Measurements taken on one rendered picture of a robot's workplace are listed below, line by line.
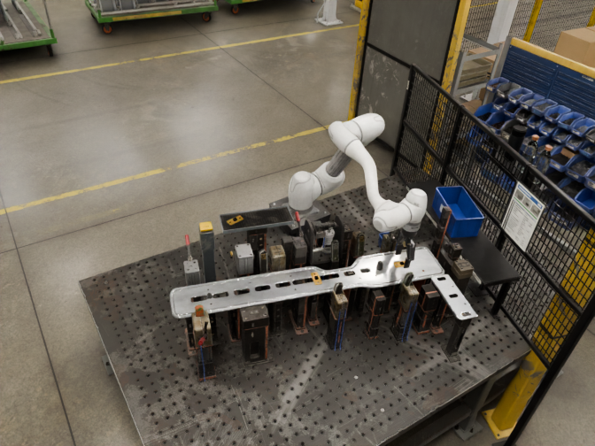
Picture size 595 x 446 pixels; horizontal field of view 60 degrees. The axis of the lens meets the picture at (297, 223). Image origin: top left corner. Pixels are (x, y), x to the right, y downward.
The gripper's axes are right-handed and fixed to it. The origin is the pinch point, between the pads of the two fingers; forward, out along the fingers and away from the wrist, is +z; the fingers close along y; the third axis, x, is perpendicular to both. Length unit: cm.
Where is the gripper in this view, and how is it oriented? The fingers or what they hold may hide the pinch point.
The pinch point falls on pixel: (402, 257)
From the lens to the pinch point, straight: 268.4
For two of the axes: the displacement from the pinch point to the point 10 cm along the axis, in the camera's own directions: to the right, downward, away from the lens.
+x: 9.6, -1.3, 2.4
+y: 2.7, 6.1, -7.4
